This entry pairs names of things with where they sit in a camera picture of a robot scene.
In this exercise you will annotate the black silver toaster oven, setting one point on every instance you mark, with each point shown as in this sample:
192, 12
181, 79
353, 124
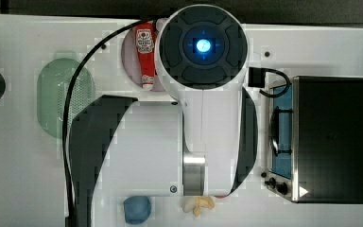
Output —
315, 137

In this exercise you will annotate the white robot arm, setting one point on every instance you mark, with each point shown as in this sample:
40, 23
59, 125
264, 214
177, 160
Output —
201, 59

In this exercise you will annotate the peeled toy banana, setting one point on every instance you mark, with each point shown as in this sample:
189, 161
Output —
195, 204

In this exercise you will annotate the red ketchup bottle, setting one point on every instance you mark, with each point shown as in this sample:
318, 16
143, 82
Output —
144, 40

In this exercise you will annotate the blue cup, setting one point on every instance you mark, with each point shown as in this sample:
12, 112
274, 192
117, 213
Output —
137, 209

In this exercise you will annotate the green oval colander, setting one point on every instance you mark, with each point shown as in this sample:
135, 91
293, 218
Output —
52, 86

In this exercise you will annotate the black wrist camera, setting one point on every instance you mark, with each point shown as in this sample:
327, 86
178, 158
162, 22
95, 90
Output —
257, 77

